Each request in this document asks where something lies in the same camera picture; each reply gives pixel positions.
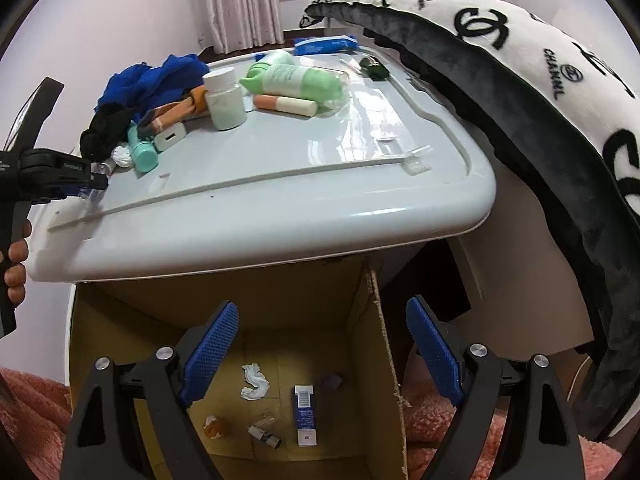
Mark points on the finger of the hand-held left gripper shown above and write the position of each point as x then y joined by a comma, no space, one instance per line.
60,162
70,187

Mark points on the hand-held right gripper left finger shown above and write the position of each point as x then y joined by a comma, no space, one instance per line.
210,355

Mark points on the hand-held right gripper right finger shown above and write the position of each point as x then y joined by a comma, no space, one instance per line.
432,355

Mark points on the clear plastic vial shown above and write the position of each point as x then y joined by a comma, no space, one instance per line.
101,166

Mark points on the brown cardboard box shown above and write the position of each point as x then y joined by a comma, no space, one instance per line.
300,310

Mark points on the tan box with orange end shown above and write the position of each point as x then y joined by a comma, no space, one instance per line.
172,114

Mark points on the dark green spray bottle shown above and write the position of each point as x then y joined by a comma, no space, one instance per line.
376,71

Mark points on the person's left hand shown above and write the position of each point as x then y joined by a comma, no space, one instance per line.
16,272

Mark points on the large crumpled white tissue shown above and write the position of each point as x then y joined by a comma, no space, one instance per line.
253,385

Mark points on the black cloth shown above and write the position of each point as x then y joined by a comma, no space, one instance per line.
105,130

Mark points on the small crumpled white tissue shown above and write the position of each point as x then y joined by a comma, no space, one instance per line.
121,156

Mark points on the small orange wrapper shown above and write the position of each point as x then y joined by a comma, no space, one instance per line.
216,427

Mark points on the small teal bottle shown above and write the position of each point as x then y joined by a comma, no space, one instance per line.
142,152

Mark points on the small glass vial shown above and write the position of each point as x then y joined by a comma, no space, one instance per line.
263,433

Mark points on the small grey packet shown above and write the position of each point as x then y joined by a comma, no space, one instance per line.
331,381

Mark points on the white charger plug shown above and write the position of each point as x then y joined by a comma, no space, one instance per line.
170,138

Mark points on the blue and white carton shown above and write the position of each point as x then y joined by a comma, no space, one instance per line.
305,415

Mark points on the blue cloth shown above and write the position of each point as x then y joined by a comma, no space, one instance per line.
150,80

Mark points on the white plastic jar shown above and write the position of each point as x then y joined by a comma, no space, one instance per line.
225,105

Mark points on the white plastic storage box lid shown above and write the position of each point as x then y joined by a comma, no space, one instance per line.
310,175

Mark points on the orange and white tube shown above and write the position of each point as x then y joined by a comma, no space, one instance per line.
285,105

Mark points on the pale patterned curtain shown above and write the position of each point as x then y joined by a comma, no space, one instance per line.
240,5

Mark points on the light green squeeze tube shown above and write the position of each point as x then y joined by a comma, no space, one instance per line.
295,81

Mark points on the clear plastic bag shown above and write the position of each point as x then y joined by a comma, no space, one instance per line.
336,106

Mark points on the blue wipes packet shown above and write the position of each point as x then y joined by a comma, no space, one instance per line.
325,45

